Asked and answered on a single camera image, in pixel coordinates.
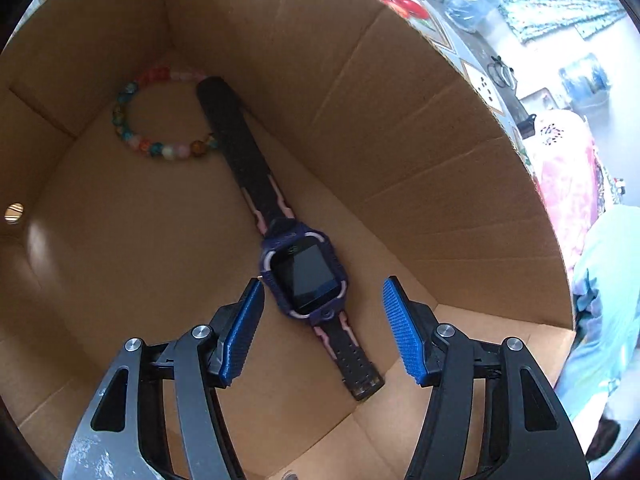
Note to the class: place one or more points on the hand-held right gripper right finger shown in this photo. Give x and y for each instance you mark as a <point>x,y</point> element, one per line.
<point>406,332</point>

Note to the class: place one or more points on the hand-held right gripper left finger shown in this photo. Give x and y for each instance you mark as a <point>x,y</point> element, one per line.
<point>245,330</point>

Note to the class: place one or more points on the purple and pink smartwatch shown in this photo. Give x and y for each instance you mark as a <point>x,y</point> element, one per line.
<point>305,275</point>

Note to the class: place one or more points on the brown cardboard box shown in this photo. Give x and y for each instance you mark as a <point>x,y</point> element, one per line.
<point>150,240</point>

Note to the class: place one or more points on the light blue blanket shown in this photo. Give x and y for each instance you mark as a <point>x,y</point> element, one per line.
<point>605,285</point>

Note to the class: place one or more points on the pink blanket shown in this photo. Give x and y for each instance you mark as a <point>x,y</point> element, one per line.
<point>565,185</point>

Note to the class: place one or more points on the white water dispenser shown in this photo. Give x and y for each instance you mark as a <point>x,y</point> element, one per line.
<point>540,102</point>

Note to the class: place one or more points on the blue water jug with label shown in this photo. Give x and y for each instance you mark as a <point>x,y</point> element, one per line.
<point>582,80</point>

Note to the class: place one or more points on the empty blue water jug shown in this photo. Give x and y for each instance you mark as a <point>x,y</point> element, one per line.
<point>470,0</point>

